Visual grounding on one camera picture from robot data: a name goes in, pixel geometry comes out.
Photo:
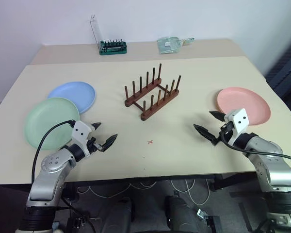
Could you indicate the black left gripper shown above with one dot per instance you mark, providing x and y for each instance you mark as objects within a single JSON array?
[{"x": 93, "y": 145}]

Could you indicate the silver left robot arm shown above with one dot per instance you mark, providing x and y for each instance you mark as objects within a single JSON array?
[{"x": 51, "y": 170}]

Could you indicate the dark ribbed radiator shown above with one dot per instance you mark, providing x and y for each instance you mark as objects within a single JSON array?
[{"x": 285, "y": 65}]

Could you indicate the red plate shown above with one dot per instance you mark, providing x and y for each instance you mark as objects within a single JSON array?
[{"x": 242, "y": 102}]

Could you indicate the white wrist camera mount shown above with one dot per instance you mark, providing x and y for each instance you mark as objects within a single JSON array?
[
  {"x": 81, "y": 133},
  {"x": 240, "y": 120}
]

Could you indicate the teal packaged cloth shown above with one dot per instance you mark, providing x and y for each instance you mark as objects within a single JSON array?
[{"x": 169, "y": 44}]

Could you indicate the blue plate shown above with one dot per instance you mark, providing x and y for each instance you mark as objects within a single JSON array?
[{"x": 75, "y": 93}]

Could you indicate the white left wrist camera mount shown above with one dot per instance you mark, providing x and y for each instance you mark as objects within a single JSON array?
[{"x": 81, "y": 133}]

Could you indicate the green screwdriver bit case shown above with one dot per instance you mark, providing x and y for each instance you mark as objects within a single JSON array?
[{"x": 112, "y": 47}]

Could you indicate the green plate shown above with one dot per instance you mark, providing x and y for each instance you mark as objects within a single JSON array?
[{"x": 48, "y": 121}]

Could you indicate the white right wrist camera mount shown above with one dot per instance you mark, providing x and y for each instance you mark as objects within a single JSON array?
[{"x": 240, "y": 120}]

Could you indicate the dark rounded robot leg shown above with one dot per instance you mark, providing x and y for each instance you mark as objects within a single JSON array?
[
  {"x": 180, "y": 213},
  {"x": 118, "y": 216}
]

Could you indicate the metal floor bracket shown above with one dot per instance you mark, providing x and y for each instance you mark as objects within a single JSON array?
[{"x": 201, "y": 214}]

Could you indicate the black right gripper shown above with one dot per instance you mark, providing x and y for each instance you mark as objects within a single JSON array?
[{"x": 227, "y": 129}]

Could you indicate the wooden dish rack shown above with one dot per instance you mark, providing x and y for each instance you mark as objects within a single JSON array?
[{"x": 151, "y": 97}]

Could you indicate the black table frame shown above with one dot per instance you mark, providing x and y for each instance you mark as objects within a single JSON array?
[{"x": 232, "y": 182}]

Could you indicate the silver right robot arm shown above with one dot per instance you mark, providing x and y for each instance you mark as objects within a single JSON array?
[{"x": 271, "y": 167}]

